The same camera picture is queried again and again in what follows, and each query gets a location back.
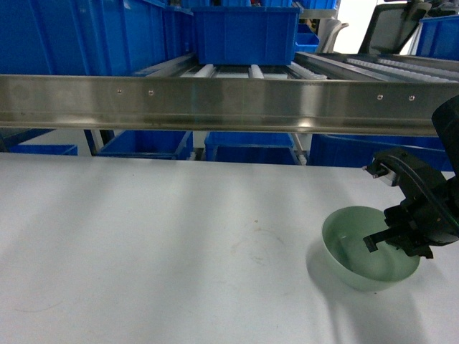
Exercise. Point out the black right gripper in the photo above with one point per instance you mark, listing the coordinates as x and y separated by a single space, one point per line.
415 228

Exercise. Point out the light green bowl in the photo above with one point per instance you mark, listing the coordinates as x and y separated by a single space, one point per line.
348 257

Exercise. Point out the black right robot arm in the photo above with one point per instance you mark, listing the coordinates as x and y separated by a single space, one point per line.
418 180

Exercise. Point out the blue bin lower right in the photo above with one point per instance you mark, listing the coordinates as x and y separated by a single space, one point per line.
356 151

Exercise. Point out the blue bin lower middle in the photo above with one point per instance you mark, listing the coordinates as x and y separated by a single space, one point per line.
244 147

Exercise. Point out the grey mesh office chair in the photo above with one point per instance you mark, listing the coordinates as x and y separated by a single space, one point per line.
392 25

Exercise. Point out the blue bin lower left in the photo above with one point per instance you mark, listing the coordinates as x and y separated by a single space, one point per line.
150 144

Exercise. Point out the medium blue plastic bin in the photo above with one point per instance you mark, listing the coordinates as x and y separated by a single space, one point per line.
245 35

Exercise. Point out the large blue plastic crate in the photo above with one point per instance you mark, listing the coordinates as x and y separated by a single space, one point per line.
101 38

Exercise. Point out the stainless steel shelf rail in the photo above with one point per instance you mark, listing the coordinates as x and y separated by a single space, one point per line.
219 104

